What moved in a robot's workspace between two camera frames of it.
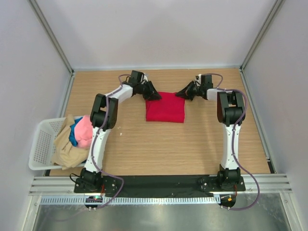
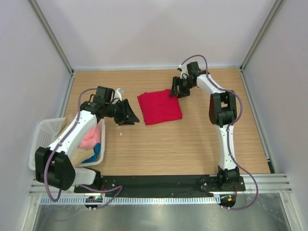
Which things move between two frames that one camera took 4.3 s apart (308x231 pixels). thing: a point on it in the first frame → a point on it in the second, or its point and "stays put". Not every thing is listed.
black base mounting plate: [160, 186] stays put
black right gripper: [191, 89] → [181, 84]
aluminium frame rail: [272, 183] stays put
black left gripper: [147, 89] → [122, 113]
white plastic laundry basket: [43, 146] stays put
